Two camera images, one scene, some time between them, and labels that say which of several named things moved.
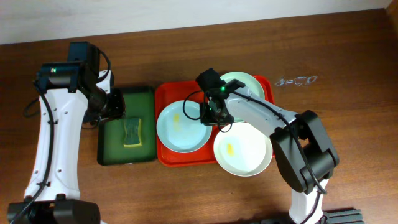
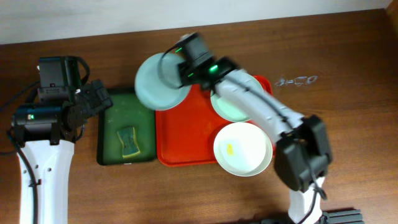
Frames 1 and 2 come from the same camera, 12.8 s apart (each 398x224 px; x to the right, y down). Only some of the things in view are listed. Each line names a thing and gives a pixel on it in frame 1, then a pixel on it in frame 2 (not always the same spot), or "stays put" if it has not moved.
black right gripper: x=211 y=116 -> x=185 y=73
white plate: x=243 y=150 stays put
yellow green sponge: x=132 y=132 -> x=128 y=138
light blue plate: x=179 y=128 -> x=157 y=82
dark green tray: x=140 y=102 stays put
